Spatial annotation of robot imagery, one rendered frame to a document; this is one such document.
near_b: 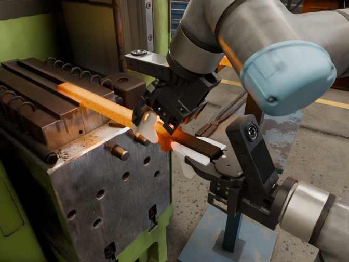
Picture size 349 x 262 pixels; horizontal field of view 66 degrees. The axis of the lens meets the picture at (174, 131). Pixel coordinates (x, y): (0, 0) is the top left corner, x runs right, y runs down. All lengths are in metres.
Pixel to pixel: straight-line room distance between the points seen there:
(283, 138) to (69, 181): 0.68
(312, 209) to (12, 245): 0.82
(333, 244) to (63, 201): 0.53
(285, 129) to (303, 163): 1.18
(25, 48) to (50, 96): 0.40
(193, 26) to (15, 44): 0.83
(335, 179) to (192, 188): 0.98
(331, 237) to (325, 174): 1.77
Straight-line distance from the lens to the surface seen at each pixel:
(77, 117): 0.67
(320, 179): 2.11
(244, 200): 0.46
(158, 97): 0.43
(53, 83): 0.83
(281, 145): 0.95
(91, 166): 0.68
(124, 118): 0.56
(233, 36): 0.29
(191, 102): 0.41
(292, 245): 1.67
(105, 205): 0.78
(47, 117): 0.67
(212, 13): 0.32
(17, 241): 0.98
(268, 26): 0.28
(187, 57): 0.36
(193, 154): 0.45
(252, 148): 0.39
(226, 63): 0.82
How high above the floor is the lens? 1.29
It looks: 34 degrees down
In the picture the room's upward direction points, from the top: straight up
